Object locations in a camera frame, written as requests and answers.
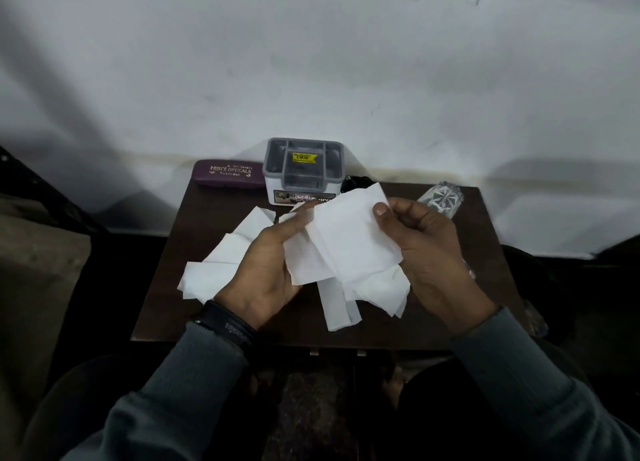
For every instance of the person's left hand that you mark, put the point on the person's left hand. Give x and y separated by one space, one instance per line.
260 275

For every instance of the person's right hand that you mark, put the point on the person's right hand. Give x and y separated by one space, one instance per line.
435 265

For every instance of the clear glass ashtray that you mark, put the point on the clear glass ashtray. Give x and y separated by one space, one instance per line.
470 270

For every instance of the pile of white tissue papers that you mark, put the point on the pile of white tissue papers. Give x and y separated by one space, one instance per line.
210 275

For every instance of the clear drinking glass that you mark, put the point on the clear drinking glass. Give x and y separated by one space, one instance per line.
442 198

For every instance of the maroon spectacle case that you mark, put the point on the maroon spectacle case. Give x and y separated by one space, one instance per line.
225 173

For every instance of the person's right forearm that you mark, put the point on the person's right forearm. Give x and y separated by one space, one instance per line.
540 400

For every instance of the person's left forearm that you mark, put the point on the person's left forearm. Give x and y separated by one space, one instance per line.
175 400

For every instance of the black wristwatch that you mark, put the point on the black wristwatch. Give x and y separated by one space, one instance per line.
227 325

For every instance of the grey plastic organizer box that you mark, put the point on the grey plastic organizer box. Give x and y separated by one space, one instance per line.
280 180

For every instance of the dark wooden cabinet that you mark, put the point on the dark wooden cabinet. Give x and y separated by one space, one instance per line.
625 253

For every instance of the khaki blanket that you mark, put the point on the khaki blanket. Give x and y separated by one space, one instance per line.
35 300

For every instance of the black bed frame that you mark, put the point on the black bed frame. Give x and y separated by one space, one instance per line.
40 190

